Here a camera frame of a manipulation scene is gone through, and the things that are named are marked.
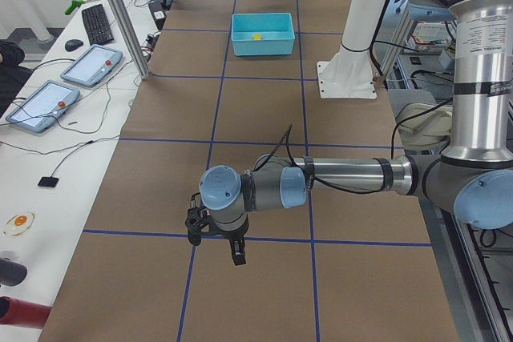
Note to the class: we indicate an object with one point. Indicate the far teach pendant tablet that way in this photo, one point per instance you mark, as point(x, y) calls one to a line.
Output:
point(92, 66)

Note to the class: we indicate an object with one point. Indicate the near teach pendant tablet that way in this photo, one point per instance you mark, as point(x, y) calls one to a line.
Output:
point(42, 108)

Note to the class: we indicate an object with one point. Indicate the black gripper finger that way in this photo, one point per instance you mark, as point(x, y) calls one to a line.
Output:
point(237, 246)

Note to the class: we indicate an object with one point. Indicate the red cylinder object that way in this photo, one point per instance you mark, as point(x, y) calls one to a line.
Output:
point(23, 313)

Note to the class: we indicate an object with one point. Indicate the green handle tool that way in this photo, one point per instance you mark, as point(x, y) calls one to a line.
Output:
point(75, 4)

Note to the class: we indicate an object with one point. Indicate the black computer mouse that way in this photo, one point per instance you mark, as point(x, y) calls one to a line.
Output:
point(73, 44)

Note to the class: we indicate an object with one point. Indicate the black keyboard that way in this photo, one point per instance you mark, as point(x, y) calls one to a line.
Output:
point(96, 25)

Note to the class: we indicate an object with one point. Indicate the white metal mount base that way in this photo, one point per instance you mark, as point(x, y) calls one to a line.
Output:
point(349, 73)

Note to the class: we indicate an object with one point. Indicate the small black square pad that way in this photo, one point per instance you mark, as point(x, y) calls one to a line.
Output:
point(48, 182)

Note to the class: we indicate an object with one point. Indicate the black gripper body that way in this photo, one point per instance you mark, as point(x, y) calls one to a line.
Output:
point(232, 235)

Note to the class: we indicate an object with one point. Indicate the teach pendant tablet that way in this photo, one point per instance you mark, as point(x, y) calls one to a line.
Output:
point(92, 66)
point(42, 108)

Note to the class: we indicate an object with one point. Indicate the grey aluminium post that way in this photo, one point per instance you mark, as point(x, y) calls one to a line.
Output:
point(129, 37)

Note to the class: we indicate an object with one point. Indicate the light blue plastic bin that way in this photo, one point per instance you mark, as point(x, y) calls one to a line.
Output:
point(276, 29)

